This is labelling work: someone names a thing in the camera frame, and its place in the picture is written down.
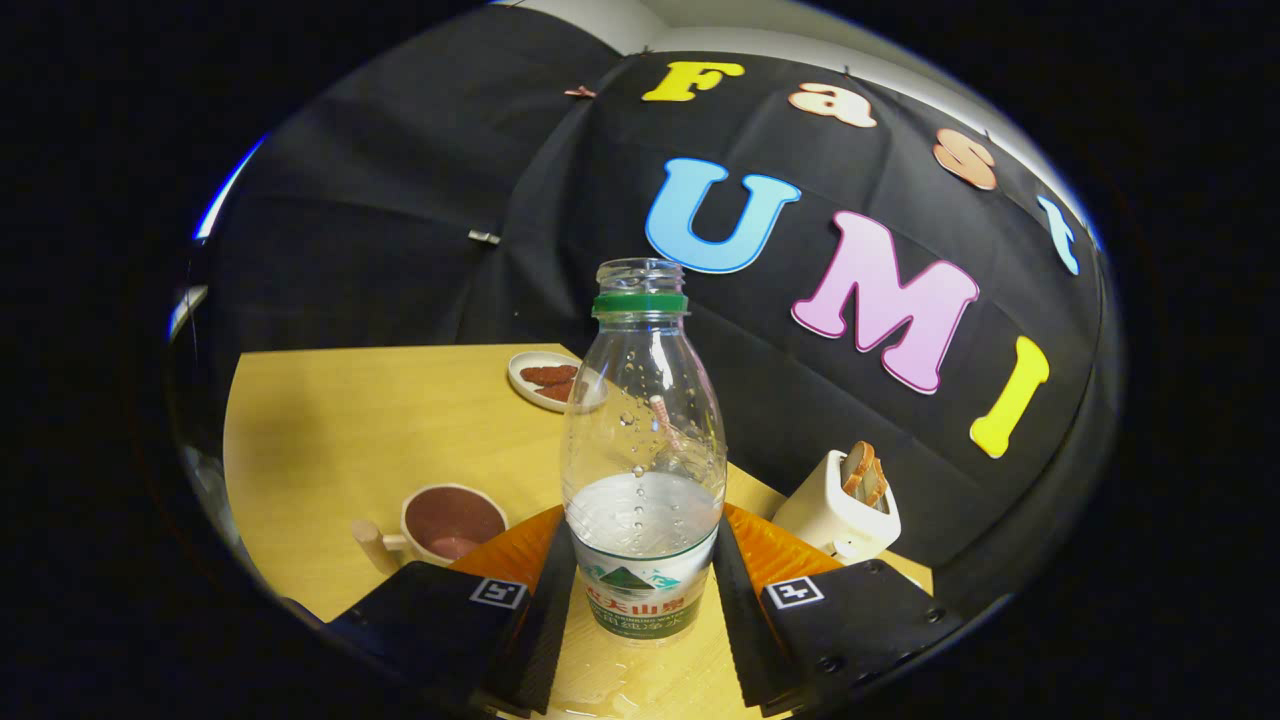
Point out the copper metal clip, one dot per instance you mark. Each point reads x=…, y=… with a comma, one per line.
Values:
x=579, y=92

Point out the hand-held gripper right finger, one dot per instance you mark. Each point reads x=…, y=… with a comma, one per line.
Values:
x=735, y=620

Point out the white toaster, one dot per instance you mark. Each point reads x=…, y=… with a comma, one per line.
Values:
x=820, y=515

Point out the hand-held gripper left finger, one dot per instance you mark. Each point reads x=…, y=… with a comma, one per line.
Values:
x=545, y=640

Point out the wooden table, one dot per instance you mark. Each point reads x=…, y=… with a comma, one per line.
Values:
x=340, y=430

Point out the silver metal clip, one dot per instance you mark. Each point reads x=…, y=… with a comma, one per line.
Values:
x=484, y=237

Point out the pink striped straw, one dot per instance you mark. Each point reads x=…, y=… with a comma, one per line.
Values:
x=666, y=422

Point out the red sausage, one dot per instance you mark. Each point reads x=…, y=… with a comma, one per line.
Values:
x=558, y=392
x=548, y=374

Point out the brown toast slice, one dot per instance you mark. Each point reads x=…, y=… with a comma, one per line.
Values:
x=878, y=486
x=857, y=468

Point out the clear plastic juice bottle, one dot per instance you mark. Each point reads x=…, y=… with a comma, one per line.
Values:
x=645, y=430

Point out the small white plate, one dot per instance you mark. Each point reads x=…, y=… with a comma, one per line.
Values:
x=522, y=388

